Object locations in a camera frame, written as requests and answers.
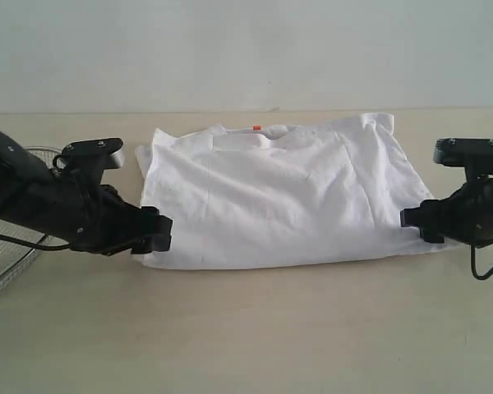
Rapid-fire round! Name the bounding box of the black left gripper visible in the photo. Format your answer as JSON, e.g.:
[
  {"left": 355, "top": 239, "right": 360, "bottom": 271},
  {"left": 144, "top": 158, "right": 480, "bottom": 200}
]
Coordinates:
[{"left": 53, "top": 180, "right": 173, "bottom": 256}]

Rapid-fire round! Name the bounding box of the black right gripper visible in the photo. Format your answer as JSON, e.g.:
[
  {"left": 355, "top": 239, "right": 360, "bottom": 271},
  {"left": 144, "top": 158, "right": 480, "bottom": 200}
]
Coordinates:
[{"left": 400, "top": 177, "right": 493, "bottom": 247}]

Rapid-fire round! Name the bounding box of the white t-shirt red logo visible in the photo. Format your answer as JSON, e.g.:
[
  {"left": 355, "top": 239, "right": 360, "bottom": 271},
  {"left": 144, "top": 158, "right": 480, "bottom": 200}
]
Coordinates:
[{"left": 136, "top": 112, "right": 456, "bottom": 270}]

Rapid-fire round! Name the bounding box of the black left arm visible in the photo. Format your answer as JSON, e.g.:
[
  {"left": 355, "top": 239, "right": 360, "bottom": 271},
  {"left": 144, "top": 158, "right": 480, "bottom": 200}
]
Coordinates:
[{"left": 0, "top": 131, "right": 173, "bottom": 256}]

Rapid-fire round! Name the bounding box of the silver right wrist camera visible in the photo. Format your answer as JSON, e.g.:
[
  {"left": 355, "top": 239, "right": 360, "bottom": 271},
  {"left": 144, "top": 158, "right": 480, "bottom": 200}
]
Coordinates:
[{"left": 433, "top": 138, "right": 493, "bottom": 167}]

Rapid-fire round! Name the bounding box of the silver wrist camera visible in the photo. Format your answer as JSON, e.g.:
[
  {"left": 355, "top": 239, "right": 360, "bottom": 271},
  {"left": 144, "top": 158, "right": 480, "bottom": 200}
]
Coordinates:
[
  {"left": 433, "top": 138, "right": 493, "bottom": 167},
  {"left": 53, "top": 138, "right": 125, "bottom": 185}
]

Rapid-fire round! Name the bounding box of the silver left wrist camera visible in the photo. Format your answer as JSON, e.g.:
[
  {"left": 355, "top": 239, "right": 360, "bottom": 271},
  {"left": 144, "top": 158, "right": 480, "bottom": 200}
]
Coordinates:
[{"left": 53, "top": 138, "right": 125, "bottom": 185}]

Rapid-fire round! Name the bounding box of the silver wire mesh basket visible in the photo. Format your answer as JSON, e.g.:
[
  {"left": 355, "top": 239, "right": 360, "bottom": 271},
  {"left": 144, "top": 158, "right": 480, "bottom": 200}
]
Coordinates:
[{"left": 0, "top": 145, "right": 67, "bottom": 305}]

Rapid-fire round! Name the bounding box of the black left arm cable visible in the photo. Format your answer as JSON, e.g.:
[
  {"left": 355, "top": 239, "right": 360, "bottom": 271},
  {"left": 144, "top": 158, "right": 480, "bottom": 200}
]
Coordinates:
[{"left": 0, "top": 228, "right": 73, "bottom": 252}]

